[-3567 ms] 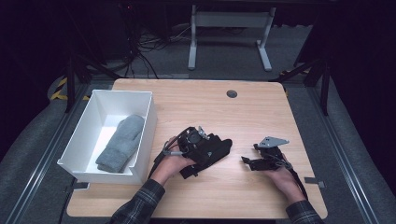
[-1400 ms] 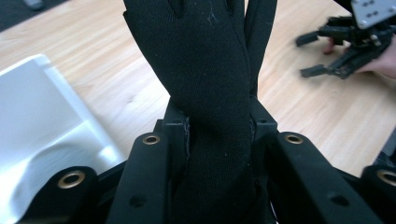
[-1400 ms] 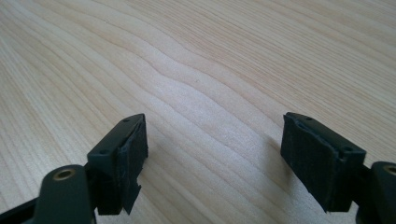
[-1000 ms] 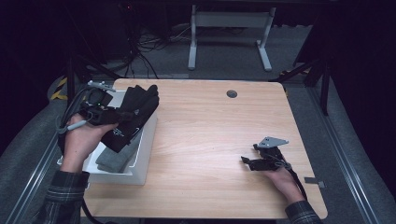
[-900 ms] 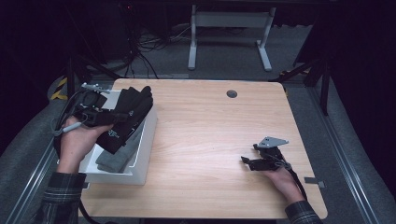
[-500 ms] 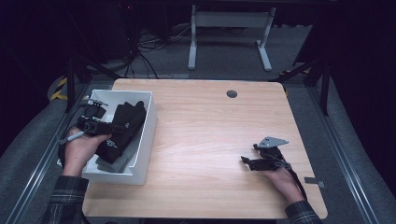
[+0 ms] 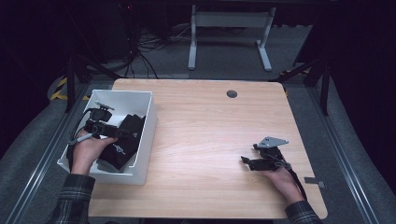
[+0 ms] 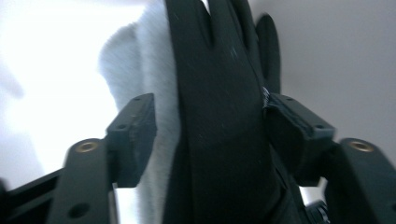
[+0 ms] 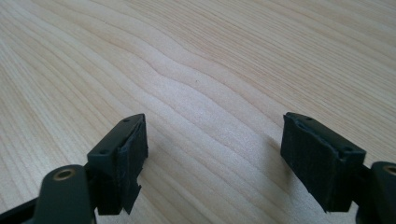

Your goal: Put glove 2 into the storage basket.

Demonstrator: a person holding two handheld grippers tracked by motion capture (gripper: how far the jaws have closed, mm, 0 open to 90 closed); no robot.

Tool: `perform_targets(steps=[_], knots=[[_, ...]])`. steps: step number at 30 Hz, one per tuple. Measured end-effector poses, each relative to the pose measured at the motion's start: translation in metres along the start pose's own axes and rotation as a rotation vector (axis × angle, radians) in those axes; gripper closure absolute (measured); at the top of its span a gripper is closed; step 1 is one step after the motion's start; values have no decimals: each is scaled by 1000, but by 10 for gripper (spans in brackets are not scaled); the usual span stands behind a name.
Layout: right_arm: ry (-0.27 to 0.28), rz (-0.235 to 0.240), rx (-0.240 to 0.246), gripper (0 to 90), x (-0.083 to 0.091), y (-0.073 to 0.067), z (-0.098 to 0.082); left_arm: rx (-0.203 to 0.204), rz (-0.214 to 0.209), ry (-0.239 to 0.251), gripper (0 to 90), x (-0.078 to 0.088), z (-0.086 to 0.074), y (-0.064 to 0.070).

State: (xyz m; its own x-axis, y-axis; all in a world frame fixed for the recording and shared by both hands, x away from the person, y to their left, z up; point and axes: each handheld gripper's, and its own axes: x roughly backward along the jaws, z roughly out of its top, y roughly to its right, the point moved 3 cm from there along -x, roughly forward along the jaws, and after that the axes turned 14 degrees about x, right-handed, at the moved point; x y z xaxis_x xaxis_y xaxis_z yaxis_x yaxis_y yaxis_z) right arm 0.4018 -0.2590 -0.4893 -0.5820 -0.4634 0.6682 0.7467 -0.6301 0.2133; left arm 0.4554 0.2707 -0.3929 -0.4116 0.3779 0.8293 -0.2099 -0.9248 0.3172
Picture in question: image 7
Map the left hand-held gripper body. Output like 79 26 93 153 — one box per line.
83 102 116 139

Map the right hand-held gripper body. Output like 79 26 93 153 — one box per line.
252 135 290 172

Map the white box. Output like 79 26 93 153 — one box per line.
56 89 158 187

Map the person's right hand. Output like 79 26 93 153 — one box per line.
261 167 304 204

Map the person's left hand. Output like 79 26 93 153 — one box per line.
70 130 120 175

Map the black tripod stand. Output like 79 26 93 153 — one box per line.
269 57 332 117
64 52 122 114

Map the grey tape piece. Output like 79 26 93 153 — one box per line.
304 176 326 189

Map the yellow-black hazard tape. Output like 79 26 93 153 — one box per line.
49 77 92 102

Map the aluminium rail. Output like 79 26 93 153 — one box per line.
4 83 92 224
306 87 379 224

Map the tangle of black floor cables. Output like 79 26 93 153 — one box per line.
124 18 194 78

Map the white desk frame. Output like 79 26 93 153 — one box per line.
187 4 277 73

